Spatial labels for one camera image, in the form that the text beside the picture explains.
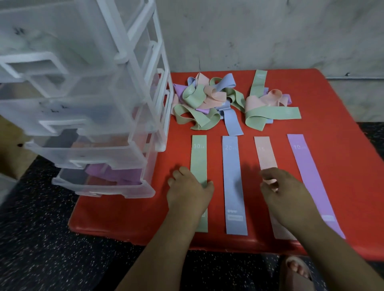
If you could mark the purple bands in drawer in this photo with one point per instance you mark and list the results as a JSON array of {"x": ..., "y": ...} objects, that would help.
[{"x": 117, "y": 174}]

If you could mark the person's right forearm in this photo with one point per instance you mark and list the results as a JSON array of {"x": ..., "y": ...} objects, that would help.
[{"x": 339, "y": 257}]

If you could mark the pile of coloured resistance bands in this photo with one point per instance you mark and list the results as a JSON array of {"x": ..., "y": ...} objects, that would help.
[{"x": 204, "y": 99}]

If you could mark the person's left hand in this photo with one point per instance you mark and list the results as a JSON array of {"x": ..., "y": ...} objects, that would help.
[{"x": 187, "y": 195}]

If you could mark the person's left thumb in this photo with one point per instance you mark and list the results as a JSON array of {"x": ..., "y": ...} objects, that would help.
[{"x": 210, "y": 187}]

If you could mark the white plastic drawer unit frame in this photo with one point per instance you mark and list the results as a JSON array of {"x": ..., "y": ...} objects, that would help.
[{"x": 156, "y": 75}]

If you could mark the grey wall pipe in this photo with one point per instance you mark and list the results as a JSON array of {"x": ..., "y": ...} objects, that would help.
[{"x": 357, "y": 78}]

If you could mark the purple resistance band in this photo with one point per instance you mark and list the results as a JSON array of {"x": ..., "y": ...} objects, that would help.
[
  {"x": 286, "y": 99},
  {"x": 309, "y": 174}
]

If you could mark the green resistance band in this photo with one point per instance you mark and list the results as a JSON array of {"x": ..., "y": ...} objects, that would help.
[
  {"x": 198, "y": 156},
  {"x": 258, "y": 82},
  {"x": 276, "y": 113}
]

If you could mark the person's right foot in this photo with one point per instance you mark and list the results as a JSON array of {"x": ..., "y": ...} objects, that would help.
[{"x": 297, "y": 268}]

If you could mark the translucent plastic drawer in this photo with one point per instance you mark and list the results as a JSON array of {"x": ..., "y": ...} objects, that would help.
[
  {"x": 90, "y": 154},
  {"x": 105, "y": 187},
  {"x": 75, "y": 111},
  {"x": 54, "y": 36}
]

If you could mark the person's right thumb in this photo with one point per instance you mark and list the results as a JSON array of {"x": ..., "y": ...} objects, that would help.
[{"x": 266, "y": 188}]

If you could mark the brown wooden furniture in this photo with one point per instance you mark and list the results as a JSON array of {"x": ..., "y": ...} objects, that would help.
[{"x": 13, "y": 150}]

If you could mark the person's right hand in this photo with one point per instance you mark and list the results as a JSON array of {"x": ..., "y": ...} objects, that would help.
[{"x": 289, "y": 201}]

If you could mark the pink resistance band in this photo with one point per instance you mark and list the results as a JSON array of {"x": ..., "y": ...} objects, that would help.
[
  {"x": 261, "y": 102},
  {"x": 265, "y": 156}
]

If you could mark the person's left forearm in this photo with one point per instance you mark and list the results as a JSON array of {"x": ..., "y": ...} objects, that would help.
[{"x": 162, "y": 254}]

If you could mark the blue resistance band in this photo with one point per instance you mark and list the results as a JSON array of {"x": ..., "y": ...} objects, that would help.
[
  {"x": 234, "y": 180},
  {"x": 269, "y": 121}
]

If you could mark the beige sandal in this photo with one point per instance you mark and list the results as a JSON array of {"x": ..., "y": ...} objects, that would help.
[{"x": 289, "y": 281}]

